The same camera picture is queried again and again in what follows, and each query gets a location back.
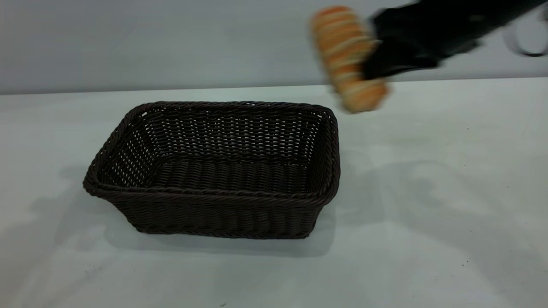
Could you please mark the black woven rectangular basket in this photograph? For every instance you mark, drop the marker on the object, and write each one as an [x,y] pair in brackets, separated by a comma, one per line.
[214,214]

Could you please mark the striped orange bread roll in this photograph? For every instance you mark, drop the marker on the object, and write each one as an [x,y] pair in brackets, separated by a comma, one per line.
[344,55]

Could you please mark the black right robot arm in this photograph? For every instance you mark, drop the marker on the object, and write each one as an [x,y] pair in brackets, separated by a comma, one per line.
[509,10]

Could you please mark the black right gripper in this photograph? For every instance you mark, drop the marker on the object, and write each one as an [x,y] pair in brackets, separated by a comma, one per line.
[436,32]

